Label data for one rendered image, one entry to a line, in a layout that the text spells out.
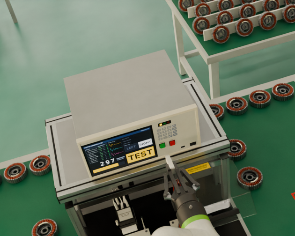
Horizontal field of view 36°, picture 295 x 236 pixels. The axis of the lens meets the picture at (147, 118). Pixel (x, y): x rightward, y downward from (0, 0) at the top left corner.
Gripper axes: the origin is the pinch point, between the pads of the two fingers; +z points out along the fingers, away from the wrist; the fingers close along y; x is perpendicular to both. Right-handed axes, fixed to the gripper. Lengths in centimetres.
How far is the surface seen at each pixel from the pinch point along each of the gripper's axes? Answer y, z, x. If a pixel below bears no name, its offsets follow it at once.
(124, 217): -21.0, 3.3, -26.2
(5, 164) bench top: -73, 69, -44
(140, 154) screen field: -8.8, 9.7, -1.4
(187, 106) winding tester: 11.4, 11.3, 13.7
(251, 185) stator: 35, 9, -40
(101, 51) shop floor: -2, 256, -119
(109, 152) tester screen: -19.2, 9.7, 4.5
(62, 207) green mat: -47, 31, -43
